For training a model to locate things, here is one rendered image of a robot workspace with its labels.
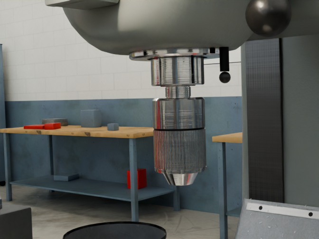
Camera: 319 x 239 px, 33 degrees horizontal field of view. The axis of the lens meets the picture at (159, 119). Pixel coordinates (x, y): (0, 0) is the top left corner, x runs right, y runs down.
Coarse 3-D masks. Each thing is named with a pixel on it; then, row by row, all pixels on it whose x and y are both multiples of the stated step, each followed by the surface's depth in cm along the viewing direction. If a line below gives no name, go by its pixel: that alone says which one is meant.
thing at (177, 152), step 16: (160, 112) 47; (176, 112) 46; (192, 112) 47; (160, 128) 47; (176, 128) 46; (192, 128) 47; (160, 144) 47; (176, 144) 47; (192, 144) 47; (160, 160) 47; (176, 160) 47; (192, 160) 47
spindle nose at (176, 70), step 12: (156, 60) 47; (168, 60) 46; (180, 60) 46; (192, 60) 46; (156, 72) 47; (168, 72) 46; (180, 72) 46; (192, 72) 47; (156, 84) 47; (168, 84) 46; (180, 84) 46; (192, 84) 47
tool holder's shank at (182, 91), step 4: (168, 88) 48; (172, 88) 48; (176, 88) 48; (180, 88) 48; (184, 88) 48; (188, 88) 48; (168, 92) 48; (172, 92) 48; (176, 92) 48; (180, 92) 48; (184, 92) 48; (188, 92) 48; (168, 96) 48; (172, 96) 48; (176, 96) 48; (180, 96) 48; (184, 96) 48; (188, 96) 48
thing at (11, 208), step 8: (0, 200) 73; (0, 208) 72; (8, 208) 73; (16, 208) 73; (24, 208) 73; (0, 216) 69; (8, 216) 70; (16, 216) 72; (24, 216) 73; (0, 224) 69; (8, 224) 70; (16, 224) 72; (24, 224) 73; (0, 232) 69; (8, 232) 70; (16, 232) 72; (24, 232) 73
